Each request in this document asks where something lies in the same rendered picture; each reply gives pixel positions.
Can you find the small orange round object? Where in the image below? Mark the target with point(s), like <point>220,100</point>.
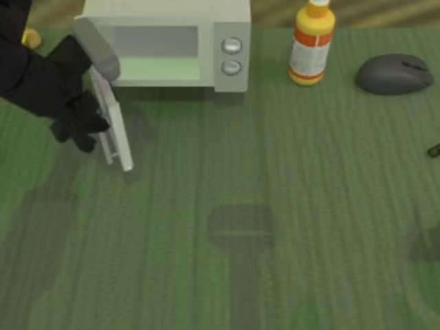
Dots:
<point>32,38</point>

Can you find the white microwave oven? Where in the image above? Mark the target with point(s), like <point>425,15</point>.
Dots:
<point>165,51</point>

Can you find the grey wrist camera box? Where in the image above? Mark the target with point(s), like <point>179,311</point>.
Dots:
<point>98,48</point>

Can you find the dark grey computer mouse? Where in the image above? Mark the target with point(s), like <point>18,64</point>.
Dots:
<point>392,74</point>

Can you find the yellow bottle with orange label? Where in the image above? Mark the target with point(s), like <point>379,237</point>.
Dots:
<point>311,44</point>

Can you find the small dark olive object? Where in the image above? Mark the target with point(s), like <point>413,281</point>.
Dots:
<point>435,150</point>

